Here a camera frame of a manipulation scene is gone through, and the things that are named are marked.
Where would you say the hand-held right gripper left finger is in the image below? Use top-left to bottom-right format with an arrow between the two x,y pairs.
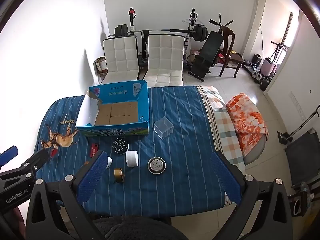
25,151 -> 108,240

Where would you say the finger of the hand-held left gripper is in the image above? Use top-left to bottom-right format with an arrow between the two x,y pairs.
0,146 -> 19,168
0,149 -> 53,180

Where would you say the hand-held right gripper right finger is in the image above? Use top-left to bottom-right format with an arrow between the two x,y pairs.
210,151 -> 295,240

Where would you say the blue printed cardboard box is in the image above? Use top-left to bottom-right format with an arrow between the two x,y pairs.
75,80 -> 150,137

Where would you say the clear acrylic box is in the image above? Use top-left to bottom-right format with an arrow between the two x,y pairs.
153,116 -> 174,139

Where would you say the gold tape roll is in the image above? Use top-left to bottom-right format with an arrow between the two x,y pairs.
114,168 -> 125,184

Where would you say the black round tin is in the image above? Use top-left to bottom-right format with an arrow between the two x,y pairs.
112,137 -> 129,155

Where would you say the plaid bed sheet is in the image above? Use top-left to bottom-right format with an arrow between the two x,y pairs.
197,85 -> 247,207

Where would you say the blue striped bedsheet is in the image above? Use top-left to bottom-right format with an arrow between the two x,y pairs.
34,85 -> 245,217

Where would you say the orange floral quilt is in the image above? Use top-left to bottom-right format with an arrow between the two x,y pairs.
225,93 -> 269,157

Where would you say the round metal strainer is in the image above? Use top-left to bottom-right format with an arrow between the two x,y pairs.
147,157 -> 167,174

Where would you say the person's dark fleece clothing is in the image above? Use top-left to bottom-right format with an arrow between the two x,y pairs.
94,216 -> 189,240

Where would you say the black box with round hole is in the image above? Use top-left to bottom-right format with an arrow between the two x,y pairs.
290,190 -> 313,217

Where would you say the pink suitcase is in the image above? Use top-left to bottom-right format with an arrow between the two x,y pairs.
261,57 -> 277,77

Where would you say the dark wooden chair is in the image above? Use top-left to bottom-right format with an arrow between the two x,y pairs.
219,27 -> 244,78

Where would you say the white padded chair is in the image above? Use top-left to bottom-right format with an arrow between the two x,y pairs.
142,34 -> 186,88
101,35 -> 140,85

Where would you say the black weight bench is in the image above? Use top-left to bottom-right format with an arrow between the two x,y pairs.
188,31 -> 224,82

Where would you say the barbell with black plates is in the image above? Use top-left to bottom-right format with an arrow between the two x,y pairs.
114,24 -> 208,42

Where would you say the barbell rack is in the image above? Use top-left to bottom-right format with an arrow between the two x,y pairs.
128,7 -> 199,63

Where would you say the dustpan with long handle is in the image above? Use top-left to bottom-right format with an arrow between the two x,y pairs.
277,110 -> 316,145

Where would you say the white wall switch panel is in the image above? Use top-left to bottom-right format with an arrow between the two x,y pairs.
289,91 -> 306,120

